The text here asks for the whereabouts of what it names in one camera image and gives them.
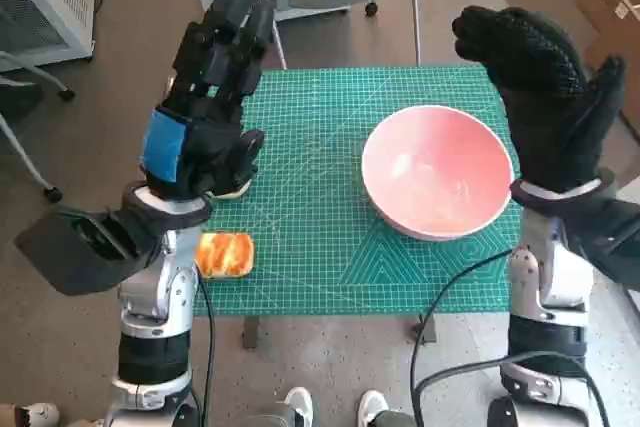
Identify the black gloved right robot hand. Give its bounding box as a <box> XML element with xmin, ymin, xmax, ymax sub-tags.
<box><xmin>451</xmin><ymin>5</ymin><xmax>628</xmax><ymax>193</ymax></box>

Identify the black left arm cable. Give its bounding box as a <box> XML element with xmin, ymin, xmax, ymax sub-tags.
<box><xmin>197</xmin><ymin>274</ymin><xmax>217</xmax><ymax>427</ymax></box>

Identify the pink bowl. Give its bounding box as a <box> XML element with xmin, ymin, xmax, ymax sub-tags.
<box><xmin>361</xmin><ymin>105</ymin><xmax>515</xmax><ymax>242</ymax></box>

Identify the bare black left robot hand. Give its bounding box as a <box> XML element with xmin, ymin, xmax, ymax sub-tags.
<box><xmin>138</xmin><ymin>0</ymin><xmax>276</xmax><ymax>202</ymax></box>

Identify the cardboard box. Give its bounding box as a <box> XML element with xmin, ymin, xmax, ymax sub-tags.
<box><xmin>574</xmin><ymin>0</ymin><xmax>640</xmax><ymax>68</ymax></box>

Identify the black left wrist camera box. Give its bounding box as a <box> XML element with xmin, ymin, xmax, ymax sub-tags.
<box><xmin>13</xmin><ymin>206</ymin><xmax>161</xmax><ymax>297</ymax></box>

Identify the round bread bun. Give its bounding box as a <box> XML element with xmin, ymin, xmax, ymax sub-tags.
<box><xmin>209</xmin><ymin>180</ymin><xmax>251</xmax><ymax>201</ymax></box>

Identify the green cutting mat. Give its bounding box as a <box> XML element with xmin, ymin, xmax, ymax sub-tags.
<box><xmin>192</xmin><ymin>64</ymin><xmax>524</xmax><ymax>317</ymax></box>

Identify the dark table leg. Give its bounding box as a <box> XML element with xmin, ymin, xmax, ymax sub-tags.
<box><xmin>415</xmin><ymin>315</ymin><xmax>437</xmax><ymax>346</ymax></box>
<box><xmin>242</xmin><ymin>316</ymin><xmax>261</xmax><ymax>350</ymax></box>

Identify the office chair with casters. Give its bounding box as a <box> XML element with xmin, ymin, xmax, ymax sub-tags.
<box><xmin>0</xmin><ymin>49</ymin><xmax>76</xmax><ymax>201</ymax></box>

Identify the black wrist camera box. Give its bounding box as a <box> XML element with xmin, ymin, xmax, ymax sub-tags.
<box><xmin>562</xmin><ymin>194</ymin><xmax>640</xmax><ymax>293</ymax></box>
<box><xmin>13</xmin><ymin>206</ymin><xmax>161</xmax><ymax>297</ymax></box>

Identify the white shoe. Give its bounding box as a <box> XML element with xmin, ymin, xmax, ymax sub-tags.
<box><xmin>282</xmin><ymin>386</ymin><xmax>315</xmax><ymax>427</ymax></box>
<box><xmin>358</xmin><ymin>389</ymin><xmax>389</xmax><ymax>427</ymax></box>

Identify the oblong striped orange bread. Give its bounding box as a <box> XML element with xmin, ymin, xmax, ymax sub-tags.
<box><xmin>194</xmin><ymin>231</ymin><xmax>256</xmax><ymax>279</ymax></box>

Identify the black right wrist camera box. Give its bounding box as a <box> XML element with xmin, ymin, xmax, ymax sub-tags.
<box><xmin>562</xmin><ymin>194</ymin><xmax>640</xmax><ymax>293</ymax></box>

